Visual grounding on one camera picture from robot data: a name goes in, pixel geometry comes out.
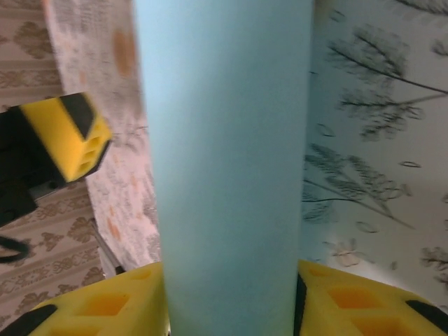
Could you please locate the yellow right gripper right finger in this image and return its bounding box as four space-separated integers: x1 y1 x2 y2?
293 258 448 336

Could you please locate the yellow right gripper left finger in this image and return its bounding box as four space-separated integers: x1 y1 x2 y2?
0 260 172 336

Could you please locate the teal cloth piece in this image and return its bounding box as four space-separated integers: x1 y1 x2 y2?
134 0 314 336

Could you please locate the floral tablecloth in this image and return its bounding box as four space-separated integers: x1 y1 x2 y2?
41 0 448 305

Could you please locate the thin black left gripper cable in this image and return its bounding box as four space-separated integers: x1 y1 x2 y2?
0 236 32 263

